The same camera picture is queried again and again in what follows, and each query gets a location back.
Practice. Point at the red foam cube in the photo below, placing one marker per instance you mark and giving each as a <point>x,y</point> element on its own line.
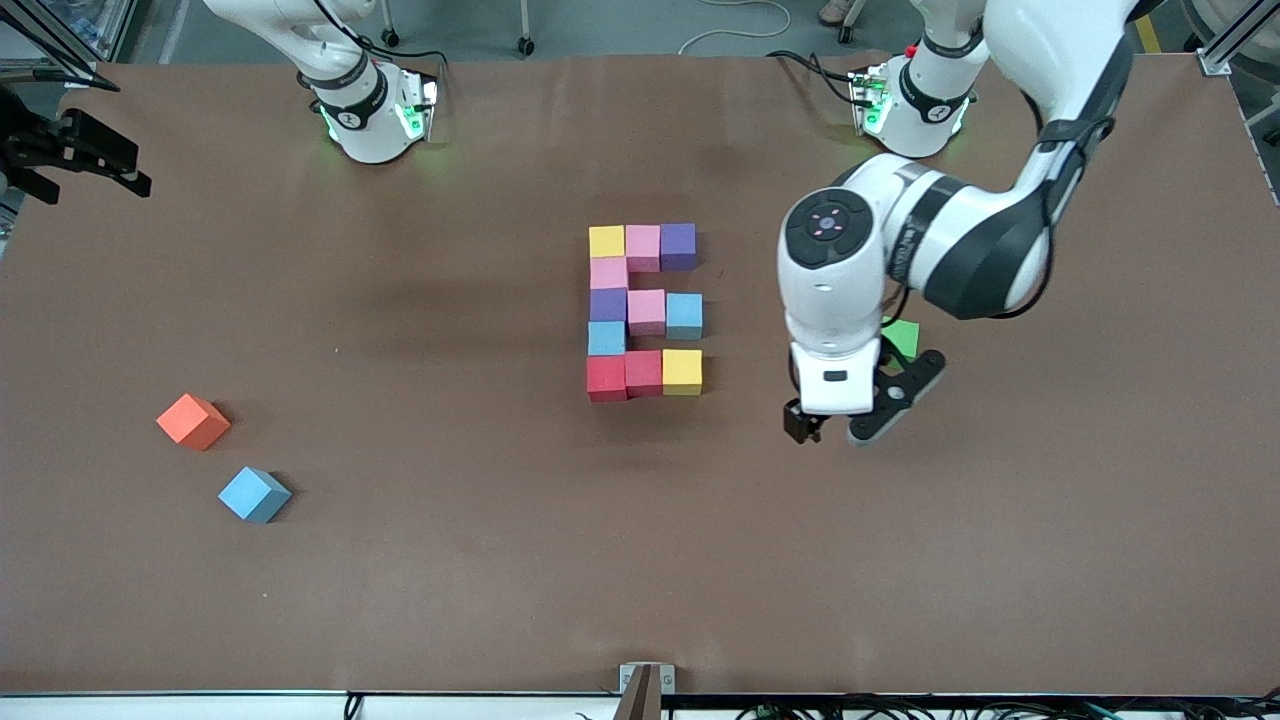
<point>644,374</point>
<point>606,380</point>

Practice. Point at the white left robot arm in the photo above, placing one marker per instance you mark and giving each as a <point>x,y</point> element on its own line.
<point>840,300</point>

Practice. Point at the yellow foam cube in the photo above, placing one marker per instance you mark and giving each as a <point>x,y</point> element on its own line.
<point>607,242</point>
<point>682,372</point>

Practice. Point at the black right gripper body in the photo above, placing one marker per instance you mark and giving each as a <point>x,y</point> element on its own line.
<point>30,146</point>

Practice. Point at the purple foam cube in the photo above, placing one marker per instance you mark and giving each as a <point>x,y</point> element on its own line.
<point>678,246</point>
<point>609,305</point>

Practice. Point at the green foam cube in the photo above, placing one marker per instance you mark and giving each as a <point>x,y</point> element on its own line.
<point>906,335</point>

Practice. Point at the brown table mat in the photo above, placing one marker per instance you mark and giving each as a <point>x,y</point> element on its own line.
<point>640,580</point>

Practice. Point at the pink foam cube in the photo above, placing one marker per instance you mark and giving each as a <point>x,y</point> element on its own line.
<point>647,312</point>
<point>609,274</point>
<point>642,247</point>

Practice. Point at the orange foam cube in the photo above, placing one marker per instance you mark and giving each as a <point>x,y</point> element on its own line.
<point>192,422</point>

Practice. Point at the beige person shoe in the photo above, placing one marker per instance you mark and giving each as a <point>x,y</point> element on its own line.
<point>835,12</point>

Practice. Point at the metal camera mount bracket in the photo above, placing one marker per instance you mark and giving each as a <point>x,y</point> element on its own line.
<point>645,690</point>

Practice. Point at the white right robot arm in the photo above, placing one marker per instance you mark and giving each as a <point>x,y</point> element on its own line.
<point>340,90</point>

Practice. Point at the light blue foam cube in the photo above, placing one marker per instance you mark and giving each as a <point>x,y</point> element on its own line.
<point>252,493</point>
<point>685,316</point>
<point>607,338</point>

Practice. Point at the aluminium frame post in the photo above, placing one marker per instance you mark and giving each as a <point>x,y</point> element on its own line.
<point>60,55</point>
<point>1215,60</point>

